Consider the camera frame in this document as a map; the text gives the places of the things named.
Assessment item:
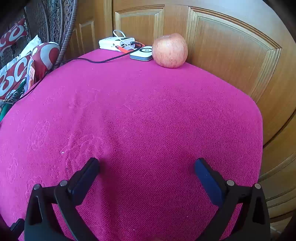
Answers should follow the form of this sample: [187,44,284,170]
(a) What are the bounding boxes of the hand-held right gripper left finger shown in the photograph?
[24,158,100,241]

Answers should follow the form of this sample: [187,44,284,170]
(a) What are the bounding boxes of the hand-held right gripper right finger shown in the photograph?
[194,158,271,241]

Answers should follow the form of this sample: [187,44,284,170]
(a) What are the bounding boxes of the green cloth bundle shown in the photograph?
[0,81,26,121]

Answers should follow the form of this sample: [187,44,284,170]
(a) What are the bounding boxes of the square red white cushion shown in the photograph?
[0,54,33,100]

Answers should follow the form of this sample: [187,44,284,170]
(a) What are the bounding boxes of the red apple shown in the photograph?
[152,33,188,69]

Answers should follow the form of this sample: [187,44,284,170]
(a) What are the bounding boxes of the white power strip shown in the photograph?
[99,36,136,52]

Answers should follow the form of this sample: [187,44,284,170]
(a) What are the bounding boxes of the white pillow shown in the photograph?
[20,35,42,58]

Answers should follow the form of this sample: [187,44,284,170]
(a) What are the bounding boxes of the brown wicker hanging chair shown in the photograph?
[23,0,78,70]

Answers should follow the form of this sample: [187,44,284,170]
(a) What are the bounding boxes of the small red white hanging cushion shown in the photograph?
[0,19,28,56]

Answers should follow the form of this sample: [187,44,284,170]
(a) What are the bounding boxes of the long black power cable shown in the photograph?
[14,41,142,100]

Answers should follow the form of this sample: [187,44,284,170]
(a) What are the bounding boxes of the red charging cable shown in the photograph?
[114,42,146,53]

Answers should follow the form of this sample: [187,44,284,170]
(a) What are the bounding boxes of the white round wireless charger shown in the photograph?
[130,46,153,62]

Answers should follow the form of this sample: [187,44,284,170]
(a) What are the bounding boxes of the white charging cable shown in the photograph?
[113,30,139,50]

